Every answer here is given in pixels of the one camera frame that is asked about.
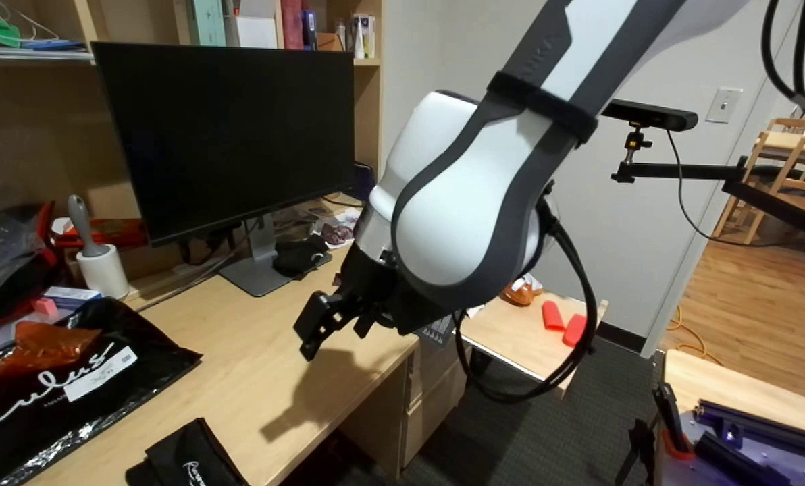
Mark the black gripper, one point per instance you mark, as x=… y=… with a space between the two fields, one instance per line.
x=380 y=300

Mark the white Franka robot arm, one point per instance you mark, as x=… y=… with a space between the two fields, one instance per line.
x=502 y=191

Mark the maroon packet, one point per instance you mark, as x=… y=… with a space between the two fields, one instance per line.
x=339 y=233

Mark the orange snack packet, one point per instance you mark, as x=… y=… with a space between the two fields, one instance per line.
x=522 y=293

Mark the wooden sliding tray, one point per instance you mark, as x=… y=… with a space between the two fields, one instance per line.
x=529 y=346

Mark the black shopping bag white lettering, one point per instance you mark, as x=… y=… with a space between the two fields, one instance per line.
x=62 y=396

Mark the black pouch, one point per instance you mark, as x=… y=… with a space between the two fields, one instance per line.
x=299 y=258

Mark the grey monitor stand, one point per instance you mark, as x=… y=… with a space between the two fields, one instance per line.
x=257 y=272

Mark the wooden drawer cabinet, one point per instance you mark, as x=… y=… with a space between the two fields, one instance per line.
x=420 y=407

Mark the dark blue cup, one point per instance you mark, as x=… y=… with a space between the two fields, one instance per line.
x=363 y=183

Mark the red oblong case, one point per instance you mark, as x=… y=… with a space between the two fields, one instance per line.
x=552 y=314

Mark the black computer monitor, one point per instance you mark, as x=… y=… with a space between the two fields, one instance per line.
x=224 y=135

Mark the red tube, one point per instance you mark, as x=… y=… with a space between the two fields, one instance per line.
x=578 y=330

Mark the white lint roller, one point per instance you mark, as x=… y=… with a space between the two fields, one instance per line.
x=101 y=265

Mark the teal box on shelf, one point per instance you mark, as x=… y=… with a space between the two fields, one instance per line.
x=209 y=19

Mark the wooden bookshelf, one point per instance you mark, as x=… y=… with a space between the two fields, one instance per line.
x=35 y=118

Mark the small wooden table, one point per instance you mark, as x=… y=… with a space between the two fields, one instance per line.
x=745 y=381

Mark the wooden chair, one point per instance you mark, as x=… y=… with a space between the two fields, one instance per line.
x=796 y=162

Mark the black bar camera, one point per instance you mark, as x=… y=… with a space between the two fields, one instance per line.
x=661 y=115

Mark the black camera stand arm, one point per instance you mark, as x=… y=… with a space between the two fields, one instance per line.
x=690 y=171

